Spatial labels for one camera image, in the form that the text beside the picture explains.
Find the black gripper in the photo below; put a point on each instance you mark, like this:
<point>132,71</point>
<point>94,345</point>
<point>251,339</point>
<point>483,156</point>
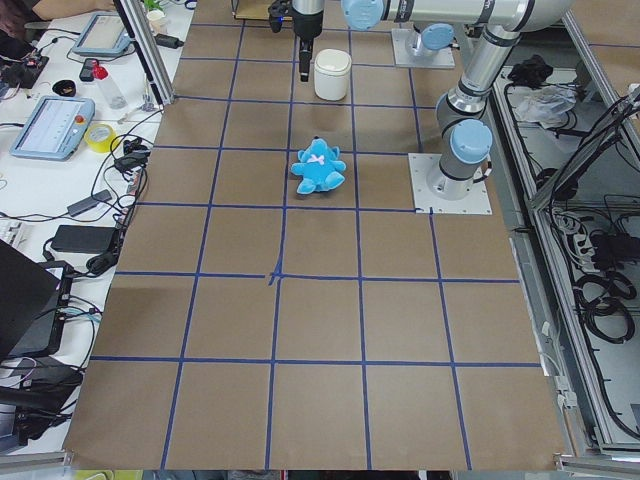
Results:
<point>306,21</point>

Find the white trash can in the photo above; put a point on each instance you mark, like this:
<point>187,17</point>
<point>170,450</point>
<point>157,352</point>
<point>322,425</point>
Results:
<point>331,74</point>

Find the blue teddy bear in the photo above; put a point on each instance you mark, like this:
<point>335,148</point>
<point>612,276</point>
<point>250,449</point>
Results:
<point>319,167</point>

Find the paper cup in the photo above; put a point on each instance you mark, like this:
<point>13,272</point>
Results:
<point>158,21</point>

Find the clear bottle red cap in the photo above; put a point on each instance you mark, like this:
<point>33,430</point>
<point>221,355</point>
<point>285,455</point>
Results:
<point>108,87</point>

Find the teach pendant far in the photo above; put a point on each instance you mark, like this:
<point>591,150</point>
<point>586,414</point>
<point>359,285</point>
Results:
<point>104,36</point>

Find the teach pendant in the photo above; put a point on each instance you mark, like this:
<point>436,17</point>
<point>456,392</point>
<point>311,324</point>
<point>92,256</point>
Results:
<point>55,128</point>
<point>104,36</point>

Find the yellow tape roll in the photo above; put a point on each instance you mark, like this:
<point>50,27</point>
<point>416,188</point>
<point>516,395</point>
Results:
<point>99,137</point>

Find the teach pendant near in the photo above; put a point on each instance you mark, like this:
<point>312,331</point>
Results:
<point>55,128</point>

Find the black power adapter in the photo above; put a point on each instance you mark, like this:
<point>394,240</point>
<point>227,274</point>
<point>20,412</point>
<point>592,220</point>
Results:
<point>83,239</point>

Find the black laptop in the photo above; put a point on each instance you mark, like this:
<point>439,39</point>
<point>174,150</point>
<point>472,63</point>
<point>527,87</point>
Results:
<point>33,296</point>

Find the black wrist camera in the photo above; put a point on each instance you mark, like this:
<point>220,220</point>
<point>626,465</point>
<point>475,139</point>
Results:
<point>278,11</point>

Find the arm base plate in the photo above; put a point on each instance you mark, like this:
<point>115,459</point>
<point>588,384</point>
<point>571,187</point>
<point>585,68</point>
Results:
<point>429,48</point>
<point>435,193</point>

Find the aluminium frame post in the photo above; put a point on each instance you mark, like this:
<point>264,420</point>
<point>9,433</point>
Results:
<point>136,24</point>

